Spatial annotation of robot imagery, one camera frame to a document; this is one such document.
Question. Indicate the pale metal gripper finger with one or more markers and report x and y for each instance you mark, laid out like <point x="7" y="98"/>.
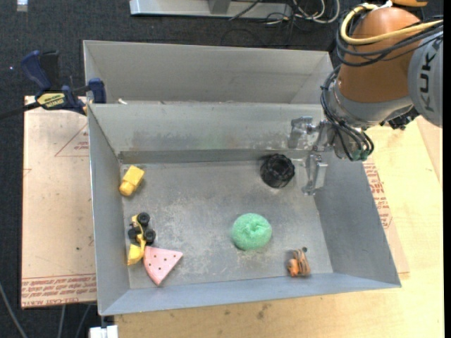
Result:
<point x="298" y="130"/>
<point x="315" y="174"/>

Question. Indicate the green round scrub sponge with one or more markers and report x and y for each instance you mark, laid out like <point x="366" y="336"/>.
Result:
<point x="251" y="231"/>

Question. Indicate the orange striped toy tiger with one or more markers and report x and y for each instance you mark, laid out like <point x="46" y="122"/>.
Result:
<point x="298" y="263"/>

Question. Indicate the grey metal bin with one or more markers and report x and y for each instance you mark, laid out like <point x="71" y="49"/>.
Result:
<point x="211" y="195"/>

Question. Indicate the yellow toy block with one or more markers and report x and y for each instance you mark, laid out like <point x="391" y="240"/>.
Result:
<point x="131" y="180"/>

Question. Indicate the pink wedge with dots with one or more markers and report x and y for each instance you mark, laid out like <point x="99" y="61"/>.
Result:
<point x="160" y="262"/>

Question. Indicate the yellow toy truck, black wheels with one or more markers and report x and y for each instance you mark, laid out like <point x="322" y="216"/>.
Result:
<point x="139" y="234"/>

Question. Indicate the brown cardboard board, red print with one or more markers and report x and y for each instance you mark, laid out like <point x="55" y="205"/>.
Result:
<point x="56" y="203"/>

